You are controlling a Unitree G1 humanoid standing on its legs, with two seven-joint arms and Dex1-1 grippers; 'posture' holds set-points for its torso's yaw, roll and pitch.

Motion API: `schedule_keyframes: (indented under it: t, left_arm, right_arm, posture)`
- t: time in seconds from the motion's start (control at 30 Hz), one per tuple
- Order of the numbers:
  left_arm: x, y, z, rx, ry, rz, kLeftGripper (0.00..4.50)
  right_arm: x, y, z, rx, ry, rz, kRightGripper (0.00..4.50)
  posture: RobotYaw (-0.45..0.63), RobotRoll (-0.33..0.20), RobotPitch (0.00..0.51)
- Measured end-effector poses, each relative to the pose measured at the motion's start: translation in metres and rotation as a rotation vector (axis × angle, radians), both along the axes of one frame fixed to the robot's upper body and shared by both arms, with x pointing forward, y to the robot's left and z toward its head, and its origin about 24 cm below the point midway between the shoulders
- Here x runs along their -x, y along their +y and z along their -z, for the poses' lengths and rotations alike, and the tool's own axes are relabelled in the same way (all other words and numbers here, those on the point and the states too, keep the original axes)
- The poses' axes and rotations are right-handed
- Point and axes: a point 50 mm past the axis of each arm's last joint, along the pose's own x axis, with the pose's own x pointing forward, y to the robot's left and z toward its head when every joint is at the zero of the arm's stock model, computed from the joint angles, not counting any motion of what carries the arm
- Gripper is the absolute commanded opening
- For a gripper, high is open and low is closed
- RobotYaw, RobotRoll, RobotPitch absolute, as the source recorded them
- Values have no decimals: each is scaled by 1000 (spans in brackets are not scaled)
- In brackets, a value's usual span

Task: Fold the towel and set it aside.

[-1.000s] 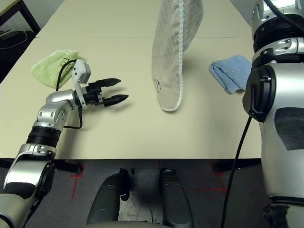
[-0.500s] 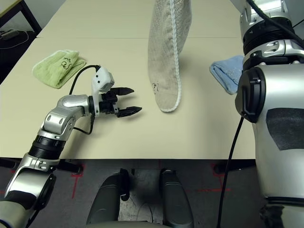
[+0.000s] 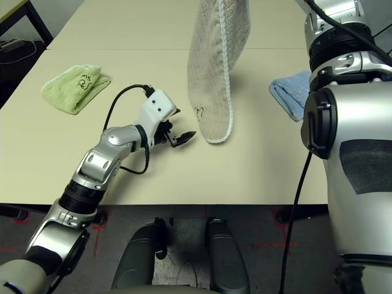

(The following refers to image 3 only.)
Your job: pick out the grey right robot leg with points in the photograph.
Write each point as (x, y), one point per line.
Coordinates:
(226, 257)

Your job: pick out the beige towel with white trim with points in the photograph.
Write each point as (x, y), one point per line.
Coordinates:
(211, 76)

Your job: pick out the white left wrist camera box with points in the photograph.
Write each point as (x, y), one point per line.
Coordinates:
(157, 102)

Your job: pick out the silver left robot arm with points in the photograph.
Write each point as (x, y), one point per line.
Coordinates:
(101, 159)

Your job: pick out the grey power adapter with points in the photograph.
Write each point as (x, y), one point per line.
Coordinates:
(12, 44)

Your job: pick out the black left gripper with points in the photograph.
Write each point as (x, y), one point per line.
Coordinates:
(163, 133)

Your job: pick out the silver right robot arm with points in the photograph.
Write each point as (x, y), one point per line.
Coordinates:
(352, 122)

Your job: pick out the black tripod bar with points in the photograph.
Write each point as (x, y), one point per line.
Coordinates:
(382, 30)

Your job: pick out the side table with black frame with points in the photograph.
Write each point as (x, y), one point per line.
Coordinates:
(7, 3)

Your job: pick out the folded blue towel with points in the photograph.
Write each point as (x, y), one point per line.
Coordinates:
(291, 95)

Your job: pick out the folded green towel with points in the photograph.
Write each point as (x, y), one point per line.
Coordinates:
(67, 88)

